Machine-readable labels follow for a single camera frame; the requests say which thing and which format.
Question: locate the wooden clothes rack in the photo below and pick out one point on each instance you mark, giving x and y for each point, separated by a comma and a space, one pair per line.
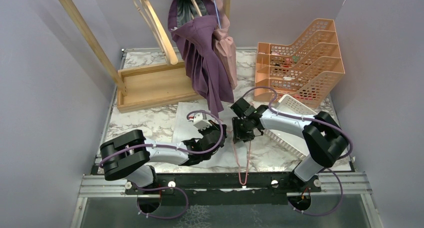
141, 87

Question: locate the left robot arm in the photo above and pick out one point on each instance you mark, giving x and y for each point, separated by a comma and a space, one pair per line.
128, 156

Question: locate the purple garment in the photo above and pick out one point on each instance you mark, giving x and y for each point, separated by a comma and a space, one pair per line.
194, 37

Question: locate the white garment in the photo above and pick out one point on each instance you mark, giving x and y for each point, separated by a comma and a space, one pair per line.
184, 130

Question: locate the orange plastic file organizer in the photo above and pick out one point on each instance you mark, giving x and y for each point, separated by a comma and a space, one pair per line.
308, 69

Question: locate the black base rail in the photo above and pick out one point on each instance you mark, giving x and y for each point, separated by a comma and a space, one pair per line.
214, 189

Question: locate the blue wire hanger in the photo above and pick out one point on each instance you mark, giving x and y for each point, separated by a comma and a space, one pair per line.
217, 14

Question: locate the pink pleated skirt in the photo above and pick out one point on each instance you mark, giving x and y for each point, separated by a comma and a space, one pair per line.
224, 46

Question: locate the wooden hanger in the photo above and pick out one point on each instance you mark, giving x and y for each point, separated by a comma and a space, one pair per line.
146, 10
193, 1

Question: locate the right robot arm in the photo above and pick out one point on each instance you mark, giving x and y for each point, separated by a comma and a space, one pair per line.
323, 137

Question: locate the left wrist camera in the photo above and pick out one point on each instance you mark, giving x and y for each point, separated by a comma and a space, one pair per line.
201, 122

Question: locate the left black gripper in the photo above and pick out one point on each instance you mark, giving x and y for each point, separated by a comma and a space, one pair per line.
214, 127

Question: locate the white laundry basket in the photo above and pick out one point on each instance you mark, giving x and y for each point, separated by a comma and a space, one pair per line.
292, 143

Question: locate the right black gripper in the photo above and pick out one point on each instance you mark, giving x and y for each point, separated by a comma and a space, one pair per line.
238, 133

